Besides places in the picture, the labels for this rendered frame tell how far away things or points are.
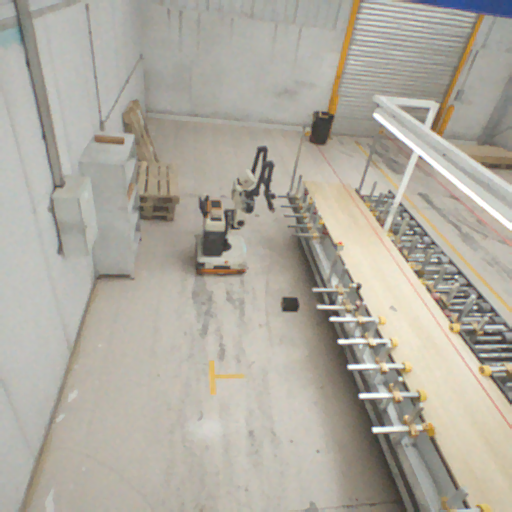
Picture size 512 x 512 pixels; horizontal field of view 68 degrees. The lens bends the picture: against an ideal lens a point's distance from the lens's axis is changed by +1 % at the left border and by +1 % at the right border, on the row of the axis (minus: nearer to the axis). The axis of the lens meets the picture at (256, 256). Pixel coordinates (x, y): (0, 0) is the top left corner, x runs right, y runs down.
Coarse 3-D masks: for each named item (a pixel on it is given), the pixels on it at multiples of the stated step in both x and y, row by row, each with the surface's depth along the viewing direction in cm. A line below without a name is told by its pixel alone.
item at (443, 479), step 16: (320, 224) 500; (320, 288) 494; (352, 304) 400; (368, 400) 364; (368, 416) 365; (384, 448) 331; (432, 448) 268; (432, 464) 268; (400, 480) 308; (448, 480) 252; (400, 496) 311; (448, 496) 252
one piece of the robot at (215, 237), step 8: (208, 200) 464; (208, 208) 459; (208, 216) 466; (216, 216) 473; (224, 216) 481; (208, 224) 460; (216, 224) 462; (224, 224) 464; (208, 232) 467; (216, 232) 469; (224, 232) 495; (208, 240) 474; (216, 240) 476; (224, 240) 504; (208, 248) 482; (216, 248) 483; (224, 248) 503
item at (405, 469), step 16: (288, 192) 578; (304, 224) 507; (304, 240) 489; (320, 272) 428; (352, 336) 353; (352, 352) 342; (368, 384) 314; (384, 416) 292; (400, 448) 273; (400, 464) 265; (416, 480) 257; (416, 496) 249
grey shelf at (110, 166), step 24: (96, 144) 420; (120, 144) 427; (96, 168) 387; (120, 168) 390; (96, 192) 403; (120, 192) 406; (96, 216) 420; (120, 216) 424; (96, 240) 438; (120, 240) 443; (96, 264) 459; (120, 264) 463
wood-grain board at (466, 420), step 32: (320, 192) 546; (352, 192) 560; (352, 224) 483; (352, 256) 425; (384, 256) 434; (384, 288) 386; (416, 288) 393; (416, 320) 354; (416, 352) 322; (448, 352) 327; (416, 384) 295; (448, 384) 299; (448, 416) 276; (480, 416) 280; (448, 448) 257; (480, 448) 260; (480, 480) 243
